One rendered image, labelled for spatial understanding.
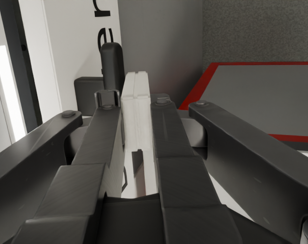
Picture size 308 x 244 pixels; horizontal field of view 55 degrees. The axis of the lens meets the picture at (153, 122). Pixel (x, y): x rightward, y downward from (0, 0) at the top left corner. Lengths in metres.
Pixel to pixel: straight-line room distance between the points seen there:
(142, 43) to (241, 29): 0.68
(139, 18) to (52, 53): 0.25
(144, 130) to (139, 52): 0.28
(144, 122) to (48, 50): 0.08
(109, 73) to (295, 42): 0.94
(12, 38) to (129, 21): 0.21
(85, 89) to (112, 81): 0.02
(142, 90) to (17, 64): 0.10
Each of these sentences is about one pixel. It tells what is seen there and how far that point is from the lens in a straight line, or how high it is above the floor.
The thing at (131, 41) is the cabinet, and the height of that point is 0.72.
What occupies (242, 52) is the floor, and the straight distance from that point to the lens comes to 1.10.
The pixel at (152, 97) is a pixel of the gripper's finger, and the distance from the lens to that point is 0.17.
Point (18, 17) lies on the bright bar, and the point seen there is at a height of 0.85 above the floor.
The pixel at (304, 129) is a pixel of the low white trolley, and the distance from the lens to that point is 0.47.
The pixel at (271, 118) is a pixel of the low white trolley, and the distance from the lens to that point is 0.50.
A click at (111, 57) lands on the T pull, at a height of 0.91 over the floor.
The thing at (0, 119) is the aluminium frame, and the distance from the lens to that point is 0.21.
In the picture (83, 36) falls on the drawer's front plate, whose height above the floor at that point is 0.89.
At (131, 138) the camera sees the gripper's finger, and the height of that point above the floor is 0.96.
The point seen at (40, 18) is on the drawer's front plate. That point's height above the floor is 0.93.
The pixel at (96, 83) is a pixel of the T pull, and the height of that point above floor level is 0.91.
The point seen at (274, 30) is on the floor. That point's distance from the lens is 1.09.
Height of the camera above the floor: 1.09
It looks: 63 degrees down
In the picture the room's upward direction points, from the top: 140 degrees counter-clockwise
